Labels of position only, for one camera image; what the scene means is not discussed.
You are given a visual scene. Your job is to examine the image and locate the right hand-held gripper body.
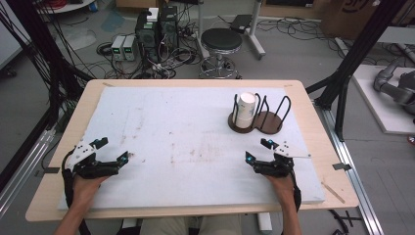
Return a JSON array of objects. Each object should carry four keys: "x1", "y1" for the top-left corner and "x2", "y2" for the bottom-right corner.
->
[{"x1": 253, "y1": 140, "x2": 312, "y2": 179}]

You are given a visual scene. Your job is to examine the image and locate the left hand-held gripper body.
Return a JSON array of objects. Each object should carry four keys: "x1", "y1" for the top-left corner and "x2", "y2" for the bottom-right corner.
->
[{"x1": 65, "y1": 140, "x2": 120, "y2": 180}]

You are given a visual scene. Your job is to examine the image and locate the black wire cup holder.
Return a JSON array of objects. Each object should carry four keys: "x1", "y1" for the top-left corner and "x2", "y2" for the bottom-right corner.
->
[{"x1": 227, "y1": 92, "x2": 293, "y2": 135}]

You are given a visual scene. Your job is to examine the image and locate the stack of paper cups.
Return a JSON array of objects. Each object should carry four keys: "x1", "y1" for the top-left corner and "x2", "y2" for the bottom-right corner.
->
[{"x1": 235, "y1": 91, "x2": 258, "y2": 129}]

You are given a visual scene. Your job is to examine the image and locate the person's left hand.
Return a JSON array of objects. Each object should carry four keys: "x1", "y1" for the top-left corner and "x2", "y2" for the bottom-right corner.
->
[{"x1": 71, "y1": 174, "x2": 111, "y2": 210}]

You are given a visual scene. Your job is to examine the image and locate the person's right hand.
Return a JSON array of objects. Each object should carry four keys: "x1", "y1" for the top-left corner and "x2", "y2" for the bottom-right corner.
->
[{"x1": 263, "y1": 174, "x2": 297, "y2": 208}]

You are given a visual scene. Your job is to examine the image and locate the thin wooden stick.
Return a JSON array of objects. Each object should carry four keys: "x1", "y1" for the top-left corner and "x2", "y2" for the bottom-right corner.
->
[{"x1": 320, "y1": 181, "x2": 346, "y2": 205}]

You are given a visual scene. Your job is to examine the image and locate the grey power supply unit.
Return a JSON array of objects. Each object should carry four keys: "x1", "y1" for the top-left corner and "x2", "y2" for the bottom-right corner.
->
[
  {"x1": 110, "y1": 34, "x2": 127, "y2": 62},
  {"x1": 122, "y1": 34, "x2": 137, "y2": 63}
]

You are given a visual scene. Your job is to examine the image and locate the white board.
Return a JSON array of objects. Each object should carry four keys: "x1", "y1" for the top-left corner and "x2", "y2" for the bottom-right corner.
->
[{"x1": 351, "y1": 64, "x2": 415, "y2": 136}]

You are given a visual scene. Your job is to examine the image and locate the black round stool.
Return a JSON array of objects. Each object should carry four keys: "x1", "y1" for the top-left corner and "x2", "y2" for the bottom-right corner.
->
[{"x1": 199, "y1": 27, "x2": 245, "y2": 80}]

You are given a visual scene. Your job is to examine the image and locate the black computer tower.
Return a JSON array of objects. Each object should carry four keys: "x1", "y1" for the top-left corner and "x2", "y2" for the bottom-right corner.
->
[
  {"x1": 134, "y1": 8, "x2": 161, "y2": 64},
  {"x1": 159, "y1": 5, "x2": 180, "y2": 51}
]

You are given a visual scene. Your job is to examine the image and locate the cardboard box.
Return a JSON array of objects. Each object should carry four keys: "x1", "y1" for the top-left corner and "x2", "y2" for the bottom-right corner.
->
[{"x1": 320, "y1": 0, "x2": 415, "y2": 41}]

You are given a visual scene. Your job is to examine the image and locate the black sleeved cable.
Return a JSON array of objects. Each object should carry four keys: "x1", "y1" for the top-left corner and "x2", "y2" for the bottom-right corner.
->
[
  {"x1": 290, "y1": 167, "x2": 302, "y2": 213},
  {"x1": 61, "y1": 149, "x2": 92, "y2": 235}
]

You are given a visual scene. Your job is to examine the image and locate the aluminium rail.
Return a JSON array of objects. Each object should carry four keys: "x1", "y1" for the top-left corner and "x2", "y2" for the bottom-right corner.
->
[
  {"x1": 313, "y1": 100, "x2": 386, "y2": 235},
  {"x1": 0, "y1": 127, "x2": 57, "y2": 219}
]

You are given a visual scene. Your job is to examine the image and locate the tangle of floor cables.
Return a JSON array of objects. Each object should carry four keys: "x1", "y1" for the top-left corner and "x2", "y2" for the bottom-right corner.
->
[{"x1": 95, "y1": 19, "x2": 205, "y2": 80}]

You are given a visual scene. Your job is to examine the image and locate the black metal frame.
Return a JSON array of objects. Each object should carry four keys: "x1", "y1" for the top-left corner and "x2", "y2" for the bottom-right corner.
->
[
  {"x1": 0, "y1": 0, "x2": 94, "y2": 194},
  {"x1": 305, "y1": 0, "x2": 409, "y2": 142}
]

